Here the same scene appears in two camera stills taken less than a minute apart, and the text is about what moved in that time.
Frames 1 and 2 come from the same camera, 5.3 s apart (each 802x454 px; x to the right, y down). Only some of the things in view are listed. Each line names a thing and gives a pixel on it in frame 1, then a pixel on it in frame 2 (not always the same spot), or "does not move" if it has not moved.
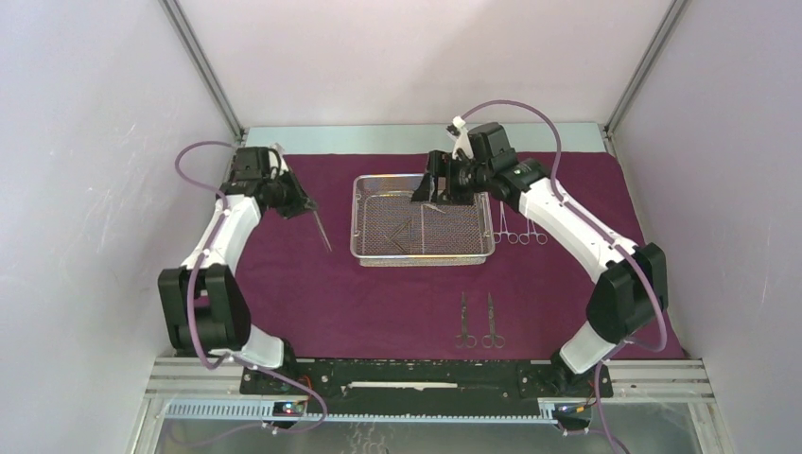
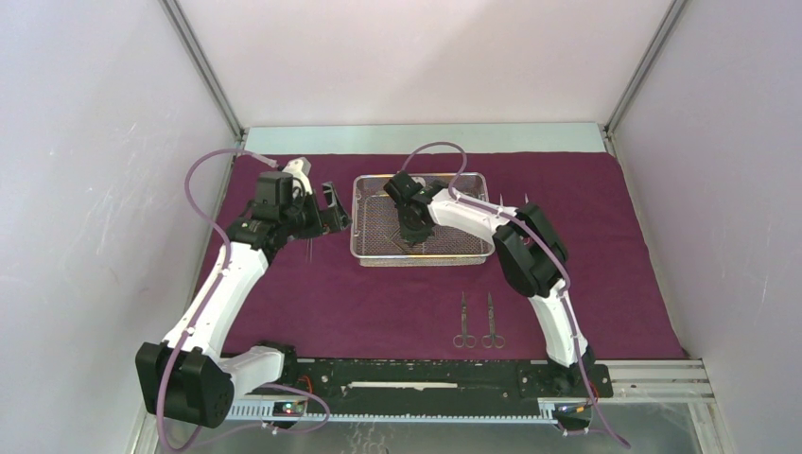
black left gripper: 300,202 -> 324,221
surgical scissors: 464,340 does not move
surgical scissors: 492,340 does not move
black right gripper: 444,165 -> 409,235
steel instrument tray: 389,229 does not move
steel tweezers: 389,239 does not move
